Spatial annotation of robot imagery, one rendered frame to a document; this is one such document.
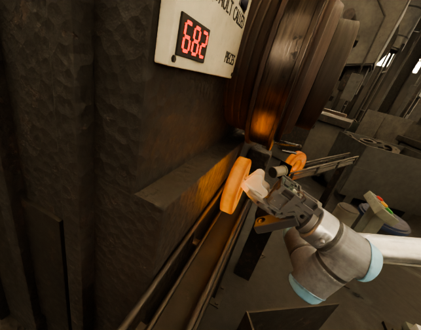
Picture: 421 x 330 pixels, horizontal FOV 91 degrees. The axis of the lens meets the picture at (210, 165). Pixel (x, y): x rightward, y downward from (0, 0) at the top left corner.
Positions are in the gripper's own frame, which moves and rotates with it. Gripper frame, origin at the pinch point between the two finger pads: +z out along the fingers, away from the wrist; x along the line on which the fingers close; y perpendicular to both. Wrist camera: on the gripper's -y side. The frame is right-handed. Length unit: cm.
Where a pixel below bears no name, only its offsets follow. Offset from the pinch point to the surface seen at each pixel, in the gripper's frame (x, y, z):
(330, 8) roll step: -4.1, 39.9, 5.4
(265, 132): -4.2, 13.2, 1.5
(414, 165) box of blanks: -227, 21, -145
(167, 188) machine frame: 22.9, 2.4, 9.1
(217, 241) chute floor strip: 4.8, -17.8, -5.6
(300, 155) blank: -68, -1, -20
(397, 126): -389, 55, -165
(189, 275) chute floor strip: 17.3, -19.6, -4.0
